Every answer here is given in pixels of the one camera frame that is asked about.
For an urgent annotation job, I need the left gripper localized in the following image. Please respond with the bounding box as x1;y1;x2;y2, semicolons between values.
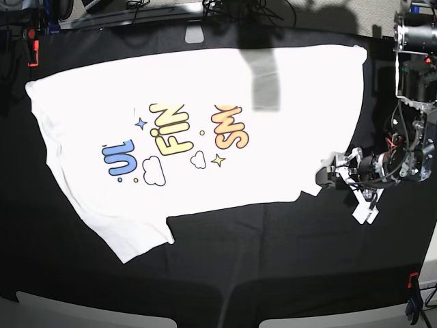
315;147;386;212

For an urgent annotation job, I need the white printed t-shirt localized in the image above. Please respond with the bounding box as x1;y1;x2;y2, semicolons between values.
25;44;367;262

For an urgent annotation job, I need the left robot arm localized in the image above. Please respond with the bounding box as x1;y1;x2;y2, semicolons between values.
315;1;436;211

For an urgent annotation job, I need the black table cloth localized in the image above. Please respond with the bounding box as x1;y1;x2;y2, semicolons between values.
1;23;436;327

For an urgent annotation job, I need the red blue clamp bottom right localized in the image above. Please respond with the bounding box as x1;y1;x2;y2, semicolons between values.
405;272;423;325

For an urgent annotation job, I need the black box device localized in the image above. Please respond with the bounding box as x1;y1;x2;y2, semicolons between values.
82;0;111;14

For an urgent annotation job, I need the blue clamp top left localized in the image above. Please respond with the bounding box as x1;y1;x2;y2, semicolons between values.
43;0;61;34

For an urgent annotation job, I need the red clamp top left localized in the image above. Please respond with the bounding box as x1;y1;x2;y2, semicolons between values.
23;28;39;68

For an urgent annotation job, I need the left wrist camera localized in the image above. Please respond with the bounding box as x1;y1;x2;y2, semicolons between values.
352;202;379;225

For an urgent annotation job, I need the black cable bundle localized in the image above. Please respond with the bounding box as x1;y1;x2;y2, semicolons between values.
201;0;297;27

